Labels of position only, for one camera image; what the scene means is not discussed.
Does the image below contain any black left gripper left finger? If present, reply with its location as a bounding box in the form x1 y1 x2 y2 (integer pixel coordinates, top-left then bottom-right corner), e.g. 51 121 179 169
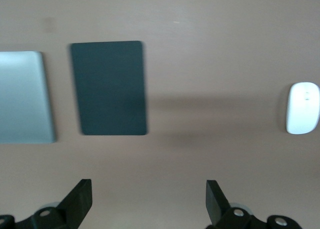
14 178 94 229

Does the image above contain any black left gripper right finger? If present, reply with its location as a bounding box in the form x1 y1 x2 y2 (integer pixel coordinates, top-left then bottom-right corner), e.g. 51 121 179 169
205 179 253 229

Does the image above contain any white computer mouse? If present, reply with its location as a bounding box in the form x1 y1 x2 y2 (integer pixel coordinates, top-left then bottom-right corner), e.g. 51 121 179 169
285 81 320 135

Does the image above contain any black mouse pad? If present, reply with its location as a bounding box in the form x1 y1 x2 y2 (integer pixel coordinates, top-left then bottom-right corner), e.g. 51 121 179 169
69 40 149 136

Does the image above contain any silver laptop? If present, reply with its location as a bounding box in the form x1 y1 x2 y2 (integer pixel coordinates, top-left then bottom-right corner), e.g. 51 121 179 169
0 50 57 145

